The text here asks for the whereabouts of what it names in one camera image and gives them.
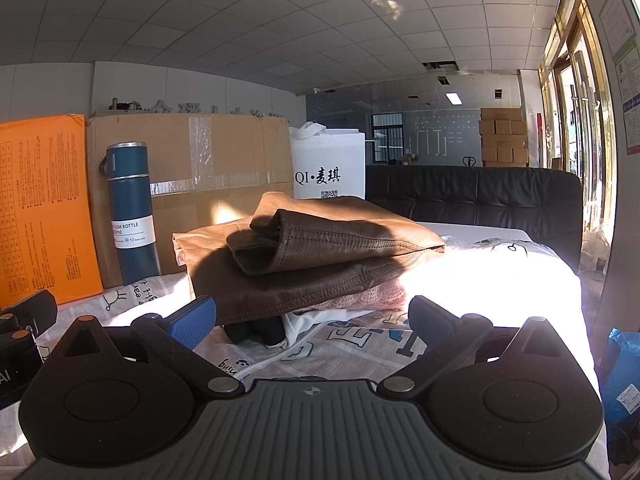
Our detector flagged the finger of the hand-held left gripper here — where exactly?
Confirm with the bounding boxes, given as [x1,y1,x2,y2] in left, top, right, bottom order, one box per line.
[0,290,59,337]

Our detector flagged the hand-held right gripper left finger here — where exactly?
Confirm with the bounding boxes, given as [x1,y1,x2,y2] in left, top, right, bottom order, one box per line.
[47,296,246,402]

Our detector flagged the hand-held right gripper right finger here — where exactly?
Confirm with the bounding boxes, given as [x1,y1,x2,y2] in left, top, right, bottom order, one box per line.
[377,295,577,402]

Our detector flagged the brown leather garment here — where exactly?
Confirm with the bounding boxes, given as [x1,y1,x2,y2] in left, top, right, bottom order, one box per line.
[172,191,447,327]

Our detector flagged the pink knit garment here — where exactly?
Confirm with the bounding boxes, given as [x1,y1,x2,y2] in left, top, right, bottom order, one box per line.
[320,276,412,314]

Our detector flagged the printed cartoon bedsheet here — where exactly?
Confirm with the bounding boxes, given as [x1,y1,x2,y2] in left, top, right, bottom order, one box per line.
[0,220,608,480]

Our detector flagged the white garment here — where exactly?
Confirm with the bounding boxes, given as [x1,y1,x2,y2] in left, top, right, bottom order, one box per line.
[280,305,401,352]

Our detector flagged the orange printed box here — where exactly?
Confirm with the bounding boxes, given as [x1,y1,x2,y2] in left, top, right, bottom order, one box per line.
[0,114,105,311]

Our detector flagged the blue vacuum bottle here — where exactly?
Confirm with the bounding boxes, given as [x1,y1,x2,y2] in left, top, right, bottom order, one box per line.
[98,142,162,287]

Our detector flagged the black leather sofa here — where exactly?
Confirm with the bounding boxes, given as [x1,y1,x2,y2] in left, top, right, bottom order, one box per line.
[366,165,584,276]

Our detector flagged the large taped cardboard box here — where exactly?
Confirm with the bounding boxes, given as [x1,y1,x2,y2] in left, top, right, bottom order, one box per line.
[86,113,296,288]

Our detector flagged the stack of cardboard boxes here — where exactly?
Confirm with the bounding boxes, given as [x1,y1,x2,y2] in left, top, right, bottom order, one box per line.
[478,108,530,168]

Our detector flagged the blue plastic bag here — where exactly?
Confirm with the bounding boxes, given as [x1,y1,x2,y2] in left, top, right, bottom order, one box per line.
[600,329,640,427]

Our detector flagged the gold framed glass door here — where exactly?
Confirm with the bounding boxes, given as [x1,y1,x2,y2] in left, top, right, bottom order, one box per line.
[540,0,623,266]

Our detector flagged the wall poster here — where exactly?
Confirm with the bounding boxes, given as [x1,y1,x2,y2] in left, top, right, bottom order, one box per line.
[597,0,637,57]
[612,42,640,155]

